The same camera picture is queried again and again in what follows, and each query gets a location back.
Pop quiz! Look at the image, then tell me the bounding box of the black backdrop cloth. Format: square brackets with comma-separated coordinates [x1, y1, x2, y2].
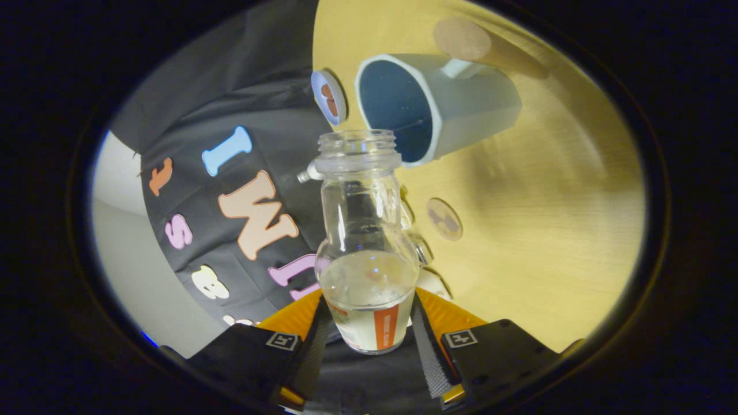
[110, 0, 439, 414]

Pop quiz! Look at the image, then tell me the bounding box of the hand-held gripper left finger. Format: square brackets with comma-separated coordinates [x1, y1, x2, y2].
[187, 289, 335, 412]

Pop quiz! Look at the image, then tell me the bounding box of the clear toothpick holder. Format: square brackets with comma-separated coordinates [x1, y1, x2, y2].
[412, 233, 433, 267]

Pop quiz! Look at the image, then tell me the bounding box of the round brown coaster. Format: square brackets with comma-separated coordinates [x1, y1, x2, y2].
[427, 198, 463, 242]

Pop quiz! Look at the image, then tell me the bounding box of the small silver bottle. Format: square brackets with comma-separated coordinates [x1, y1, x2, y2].
[297, 160, 323, 185]

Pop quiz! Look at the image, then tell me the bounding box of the clear glass juice bottle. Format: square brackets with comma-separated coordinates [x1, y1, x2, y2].
[314, 130, 420, 354]

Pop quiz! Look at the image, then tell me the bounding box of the white toaster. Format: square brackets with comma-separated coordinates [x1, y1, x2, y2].
[418, 268, 453, 300]

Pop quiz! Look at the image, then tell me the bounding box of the wooden table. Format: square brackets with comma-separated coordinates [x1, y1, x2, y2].
[311, 0, 646, 353]

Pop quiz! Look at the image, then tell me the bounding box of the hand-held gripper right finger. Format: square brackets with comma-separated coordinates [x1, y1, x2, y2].
[409, 286, 564, 410]

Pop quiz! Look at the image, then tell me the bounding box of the light blue plate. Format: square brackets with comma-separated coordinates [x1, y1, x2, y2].
[310, 69, 348, 126]

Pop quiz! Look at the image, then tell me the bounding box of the white cup with wooden handle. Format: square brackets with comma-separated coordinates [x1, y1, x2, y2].
[355, 16, 549, 169]

